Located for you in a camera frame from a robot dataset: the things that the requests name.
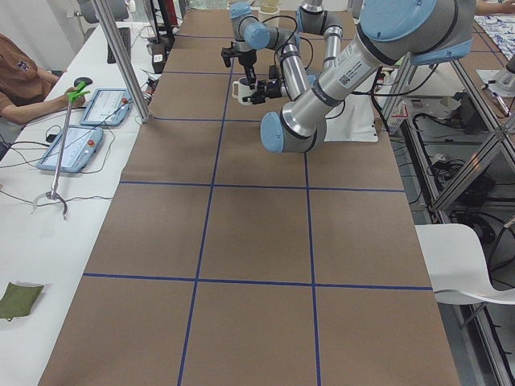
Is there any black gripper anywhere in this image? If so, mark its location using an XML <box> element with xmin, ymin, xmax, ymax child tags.
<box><xmin>242</xmin><ymin>80</ymin><xmax>288</xmax><ymax>105</ymax></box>
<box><xmin>237</xmin><ymin>50</ymin><xmax>258</xmax><ymax>89</ymax></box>

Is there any white plastic mug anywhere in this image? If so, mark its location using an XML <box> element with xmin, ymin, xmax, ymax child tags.
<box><xmin>232</xmin><ymin>77</ymin><xmax>255</xmax><ymax>105</ymax></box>

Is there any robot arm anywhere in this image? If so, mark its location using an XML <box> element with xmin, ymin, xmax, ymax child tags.
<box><xmin>220</xmin><ymin>1</ymin><xmax>344</xmax><ymax>105</ymax></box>
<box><xmin>260</xmin><ymin>1</ymin><xmax>476</xmax><ymax>153</ymax></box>

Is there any person's hand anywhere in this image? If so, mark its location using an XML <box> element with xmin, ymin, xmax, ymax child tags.
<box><xmin>59</xmin><ymin>88</ymin><xmax>89</xmax><ymax>109</ymax></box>

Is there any cream plastic bin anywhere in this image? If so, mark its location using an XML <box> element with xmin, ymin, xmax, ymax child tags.
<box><xmin>259</xmin><ymin>0</ymin><xmax>279</xmax><ymax>14</ymax></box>

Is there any upper teach pendant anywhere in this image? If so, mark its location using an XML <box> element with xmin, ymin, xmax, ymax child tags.
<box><xmin>80</xmin><ymin>88</ymin><xmax>131</xmax><ymax>126</ymax></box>

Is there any teach pendant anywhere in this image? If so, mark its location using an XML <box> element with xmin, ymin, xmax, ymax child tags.
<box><xmin>36</xmin><ymin>125</ymin><xmax>104</xmax><ymax>174</ymax></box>
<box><xmin>80</xmin><ymin>88</ymin><xmax>131</xmax><ymax>126</ymax></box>

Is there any lower teach pendant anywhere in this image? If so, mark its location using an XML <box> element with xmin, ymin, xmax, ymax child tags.
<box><xmin>36</xmin><ymin>125</ymin><xmax>104</xmax><ymax>174</ymax></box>

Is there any person in brown shirt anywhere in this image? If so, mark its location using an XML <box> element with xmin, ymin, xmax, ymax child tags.
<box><xmin>1</xmin><ymin>35</ymin><xmax>68</xmax><ymax>125</ymax></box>

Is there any white chair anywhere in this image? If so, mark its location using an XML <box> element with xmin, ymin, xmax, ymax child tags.
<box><xmin>415</xmin><ymin>224</ymin><xmax>514</xmax><ymax>306</ymax></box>

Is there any green cloth pouch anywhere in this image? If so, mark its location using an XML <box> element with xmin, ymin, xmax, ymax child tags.
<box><xmin>1</xmin><ymin>282</ymin><xmax>44</xmax><ymax>321</ymax></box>

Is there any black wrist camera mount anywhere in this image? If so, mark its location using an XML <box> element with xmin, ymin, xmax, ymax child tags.
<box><xmin>220</xmin><ymin>44</ymin><xmax>239</xmax><ymax>68</ymax></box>

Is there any black braided right cable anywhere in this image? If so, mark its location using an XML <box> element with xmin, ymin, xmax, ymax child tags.
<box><xmin>257</xmin><ymin>14</ymin><xmax>301</xmax><ymax>45</ymax></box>

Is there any black braided cable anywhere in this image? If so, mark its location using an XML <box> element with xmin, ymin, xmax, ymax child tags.
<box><xmin>297</xmin><ymin>36</ymin><xmax>315</xmax><ymax>69</ymax></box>
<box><xmin>257</xmin><ymin>14</ymin><xmax>301</xmax><ymax>45</ymax></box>

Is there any black braided left cable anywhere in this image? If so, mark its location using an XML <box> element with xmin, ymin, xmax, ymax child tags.
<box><xmin>297</xmin><ymin>36</ymin><xmax>315</xmax><ymax>69</ymax></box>

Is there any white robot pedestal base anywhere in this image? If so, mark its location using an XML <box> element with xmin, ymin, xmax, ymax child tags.
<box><xmin>324</xmin><ymin>94</ymin><xmax>378</xmax><ymax>142</ymax></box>

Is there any aluminium frame post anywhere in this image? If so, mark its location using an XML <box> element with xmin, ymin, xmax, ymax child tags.
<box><xmin>92</xmin><ymin>0</ymin><xmax>150</xmax><ymax>123</ymax></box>

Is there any green handled reacher grabber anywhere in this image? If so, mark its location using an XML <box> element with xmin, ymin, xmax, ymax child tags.
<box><xmin>32</xmin><ymin>81</ymin><xmax>86</xmax><ymax>220</ymax></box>

